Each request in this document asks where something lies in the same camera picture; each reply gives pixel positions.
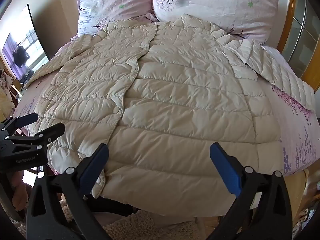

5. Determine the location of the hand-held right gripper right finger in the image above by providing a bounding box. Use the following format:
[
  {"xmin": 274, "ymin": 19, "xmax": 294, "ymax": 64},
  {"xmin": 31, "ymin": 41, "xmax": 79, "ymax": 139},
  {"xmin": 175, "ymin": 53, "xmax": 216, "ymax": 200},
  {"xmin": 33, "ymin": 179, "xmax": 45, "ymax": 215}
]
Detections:
[{"xmin": 209, "ymin": 142, "xmax": 293, "ymax": 240}]

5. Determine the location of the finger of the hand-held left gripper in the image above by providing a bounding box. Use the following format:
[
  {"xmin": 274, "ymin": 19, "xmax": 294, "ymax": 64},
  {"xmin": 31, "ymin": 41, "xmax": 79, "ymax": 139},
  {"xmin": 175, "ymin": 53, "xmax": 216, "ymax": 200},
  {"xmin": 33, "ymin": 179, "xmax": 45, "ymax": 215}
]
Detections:
[
  {"xmin": 5, "ymin": 123, "xmax": 66, "ymax": 151},
  {"xmin": 0, "ymin": 112, "xmax": 38, "ymax": 137}
]

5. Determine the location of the floral pink pillow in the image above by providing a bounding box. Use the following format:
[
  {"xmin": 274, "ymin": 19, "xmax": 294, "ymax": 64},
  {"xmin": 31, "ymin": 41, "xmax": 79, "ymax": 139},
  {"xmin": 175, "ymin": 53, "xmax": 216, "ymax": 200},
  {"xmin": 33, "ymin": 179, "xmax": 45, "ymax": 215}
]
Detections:
[
  {"xmin": 76, "ymin": 0, "xmax": 156, "ymax": 37},
  {"xmin": 152, "ymin": 0, "xmax": 280, "ymax": 45}
]

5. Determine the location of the cream quilted puffer jacket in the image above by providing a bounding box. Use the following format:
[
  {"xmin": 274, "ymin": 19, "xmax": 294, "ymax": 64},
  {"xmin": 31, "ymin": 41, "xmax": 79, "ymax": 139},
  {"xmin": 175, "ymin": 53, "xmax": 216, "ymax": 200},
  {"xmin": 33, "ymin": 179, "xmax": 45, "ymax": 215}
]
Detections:
[{"xmin": 24, "ymin": 14, "xmax": 316, "ymax": 217}]

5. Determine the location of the black flat screen television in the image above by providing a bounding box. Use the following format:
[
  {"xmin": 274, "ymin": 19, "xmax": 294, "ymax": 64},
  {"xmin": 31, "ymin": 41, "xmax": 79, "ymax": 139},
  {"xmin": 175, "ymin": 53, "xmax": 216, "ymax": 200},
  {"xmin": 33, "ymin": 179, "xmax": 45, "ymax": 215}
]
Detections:
[{"xmin": 1, "ymin": 4, "xmax": 50, "ymax": 84}]

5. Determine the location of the white fluffy rug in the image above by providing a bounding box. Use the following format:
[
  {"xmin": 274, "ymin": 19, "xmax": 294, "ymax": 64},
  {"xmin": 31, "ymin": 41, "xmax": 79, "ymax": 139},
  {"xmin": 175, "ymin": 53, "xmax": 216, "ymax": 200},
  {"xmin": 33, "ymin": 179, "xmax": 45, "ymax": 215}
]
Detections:
[{"xmin": 59, "ymin": 199, "xmax": 202, "ymax": 240}]

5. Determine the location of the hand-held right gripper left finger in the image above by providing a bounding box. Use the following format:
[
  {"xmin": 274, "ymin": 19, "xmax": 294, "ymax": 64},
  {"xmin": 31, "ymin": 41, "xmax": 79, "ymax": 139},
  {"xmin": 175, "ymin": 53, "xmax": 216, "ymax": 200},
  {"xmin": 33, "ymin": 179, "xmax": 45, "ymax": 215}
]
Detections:
[{"xmin": 26, "ymin": 143, "xmax": 111, "ymax": 240}]

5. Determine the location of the bed with floral pink sheet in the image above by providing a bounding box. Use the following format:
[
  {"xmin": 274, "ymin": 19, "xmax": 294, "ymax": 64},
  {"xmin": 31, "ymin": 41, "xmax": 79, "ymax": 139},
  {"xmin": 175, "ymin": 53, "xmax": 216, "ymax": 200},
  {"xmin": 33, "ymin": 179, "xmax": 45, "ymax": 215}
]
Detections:
[{"xmin": 12, "ymin": 12, "xmax": 318, "ymax": 180}]

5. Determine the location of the person's left forearm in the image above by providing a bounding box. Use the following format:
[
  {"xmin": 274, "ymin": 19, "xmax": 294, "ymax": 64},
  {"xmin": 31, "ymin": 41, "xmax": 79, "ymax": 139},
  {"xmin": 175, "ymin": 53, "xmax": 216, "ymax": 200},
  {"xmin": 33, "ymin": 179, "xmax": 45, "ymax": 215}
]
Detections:
[{"xmin": 10, "ymin": 171, "xmax": 34, "ymax": 207}]

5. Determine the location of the wooden headboard with glass panels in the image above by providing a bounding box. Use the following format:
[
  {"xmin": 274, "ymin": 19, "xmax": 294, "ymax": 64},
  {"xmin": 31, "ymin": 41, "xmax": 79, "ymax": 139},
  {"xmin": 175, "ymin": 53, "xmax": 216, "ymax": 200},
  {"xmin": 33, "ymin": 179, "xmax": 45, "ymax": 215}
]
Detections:
[{"xmin": 264, "ymin": 0, "xmax": 320, "ymax": 93}]

